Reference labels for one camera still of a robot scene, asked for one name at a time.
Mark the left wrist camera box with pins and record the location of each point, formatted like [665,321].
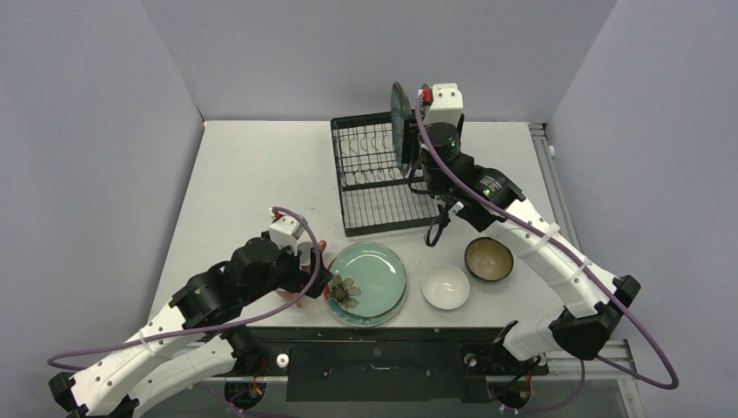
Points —
[285,231]

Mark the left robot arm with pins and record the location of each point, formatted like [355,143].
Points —
[196,335]

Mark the dark bowl beige inside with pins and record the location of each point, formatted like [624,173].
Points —
[487,259]

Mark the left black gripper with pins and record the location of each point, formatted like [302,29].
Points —
[300,280]

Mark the black base panel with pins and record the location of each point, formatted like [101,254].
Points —
[386,363]

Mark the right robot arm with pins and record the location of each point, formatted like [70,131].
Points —
[593,299]

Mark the small pink mug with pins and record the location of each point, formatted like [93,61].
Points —
[305,253]

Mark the red and blue plate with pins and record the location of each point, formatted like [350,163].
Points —
[353,320]

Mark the black wire dish rack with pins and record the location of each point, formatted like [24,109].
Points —
[374,195]

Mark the large pink mug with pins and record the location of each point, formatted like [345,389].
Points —
[288,296]

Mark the white bowl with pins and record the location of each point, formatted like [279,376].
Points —
[445,287]

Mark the blue glazed plate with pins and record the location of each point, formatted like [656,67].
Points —
[400,111]

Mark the aluminium rail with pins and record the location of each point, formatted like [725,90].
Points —
[571,242]

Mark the light teal flower plate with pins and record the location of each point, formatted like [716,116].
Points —
[368,278]

